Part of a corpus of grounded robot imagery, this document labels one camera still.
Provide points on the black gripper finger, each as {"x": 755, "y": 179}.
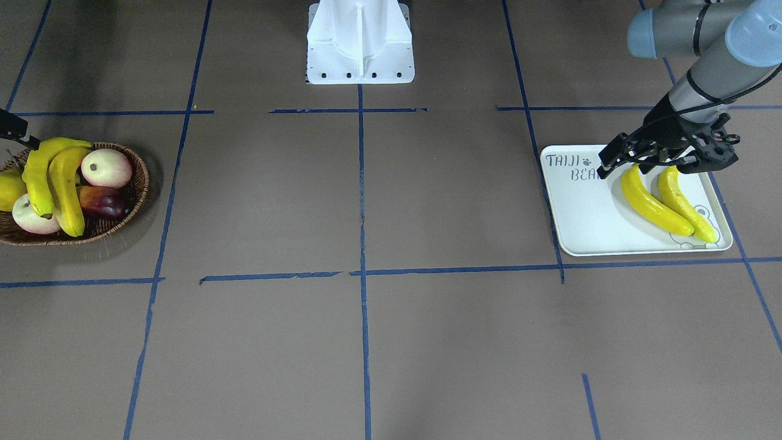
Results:
{"x": 16, "y": 129}

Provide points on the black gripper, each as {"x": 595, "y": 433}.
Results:
{"x": 668, "y": 131}

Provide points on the yellow banana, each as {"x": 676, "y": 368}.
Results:
{"x": 35, "y": 172}
{"x": 675, "y": 200}
{"x": 649, "y": 208}
{"x": 63, "y": 174}

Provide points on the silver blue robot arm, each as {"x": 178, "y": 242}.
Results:
{"x": 737, "y": 50}

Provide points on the brown wicker basket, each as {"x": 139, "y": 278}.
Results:
{"x": 136, "y": 191}

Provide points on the white bear tray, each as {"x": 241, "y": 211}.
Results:
{"x": 593, "y": 218}

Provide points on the pale red apple lower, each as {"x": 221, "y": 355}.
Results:
{"x": 26, "y": 218}

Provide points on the pale red apple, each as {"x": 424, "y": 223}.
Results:
{"x": 107, "y": 168}
{"x": 26, "y": 218}

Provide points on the pale red apple upper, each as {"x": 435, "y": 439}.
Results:
{"x": 107, "y": 168}

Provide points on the dark red fruit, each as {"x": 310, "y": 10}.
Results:
{"x": 103, "y": 203}

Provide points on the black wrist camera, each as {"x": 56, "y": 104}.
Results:
{"x": 713, "y": 147}

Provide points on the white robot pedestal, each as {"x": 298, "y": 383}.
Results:
{"x": 359, "y": 42}

